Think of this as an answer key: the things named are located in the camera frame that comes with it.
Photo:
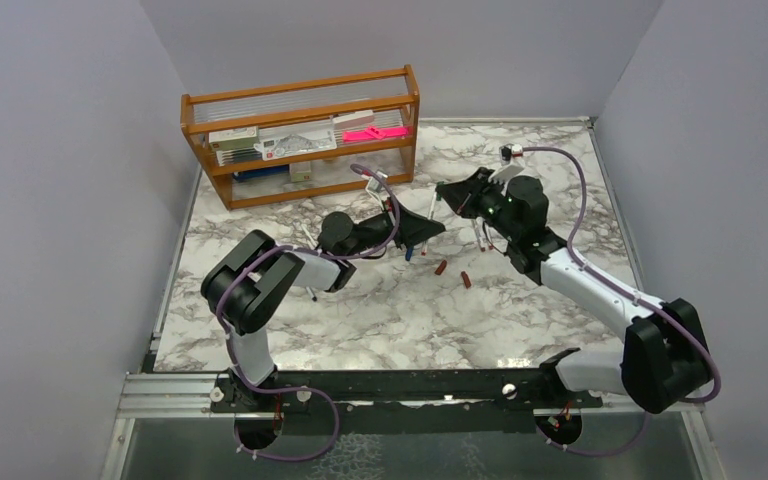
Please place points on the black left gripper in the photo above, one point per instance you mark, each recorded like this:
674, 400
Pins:
413, 229

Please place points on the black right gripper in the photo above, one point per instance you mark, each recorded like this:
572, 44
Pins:
456, 193

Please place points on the white pen red end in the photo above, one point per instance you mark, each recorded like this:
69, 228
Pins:
490, 245

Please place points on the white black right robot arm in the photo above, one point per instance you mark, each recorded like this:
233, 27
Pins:
664, 355

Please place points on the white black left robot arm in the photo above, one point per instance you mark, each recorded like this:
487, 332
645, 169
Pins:
247, 286

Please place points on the red pen cap loose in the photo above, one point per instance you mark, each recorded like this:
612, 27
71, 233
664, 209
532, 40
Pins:
441, 268

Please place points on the red brown pen cap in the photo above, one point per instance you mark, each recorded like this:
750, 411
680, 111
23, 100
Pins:
466, 279

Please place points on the pink plastic clip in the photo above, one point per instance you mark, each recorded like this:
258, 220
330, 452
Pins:
373, 133

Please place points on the pink white eraser box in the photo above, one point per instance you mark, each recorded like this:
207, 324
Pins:
353, 119

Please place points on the small white box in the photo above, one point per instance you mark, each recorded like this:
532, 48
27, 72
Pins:
300, 172

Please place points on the wooden shelf rack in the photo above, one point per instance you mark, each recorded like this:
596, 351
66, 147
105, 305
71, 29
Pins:
393, 95

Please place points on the white protractor ruler pack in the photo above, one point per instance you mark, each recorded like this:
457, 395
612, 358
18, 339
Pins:
296, 143

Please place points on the blue box on shelf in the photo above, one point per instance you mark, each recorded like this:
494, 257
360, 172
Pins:
260, 173

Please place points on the white green box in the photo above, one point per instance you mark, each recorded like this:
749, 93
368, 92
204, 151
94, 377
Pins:
234, 139

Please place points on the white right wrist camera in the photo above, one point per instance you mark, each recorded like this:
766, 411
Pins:
510, 155

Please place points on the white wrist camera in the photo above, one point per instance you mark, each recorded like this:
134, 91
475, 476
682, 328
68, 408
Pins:
510, 155
376, 183

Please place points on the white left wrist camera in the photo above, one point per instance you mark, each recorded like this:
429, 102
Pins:
376, 183

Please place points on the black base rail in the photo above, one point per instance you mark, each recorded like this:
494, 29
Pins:
394, 402

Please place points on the aluminium frame rail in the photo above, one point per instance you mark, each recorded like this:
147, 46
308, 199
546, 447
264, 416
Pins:
166, 396

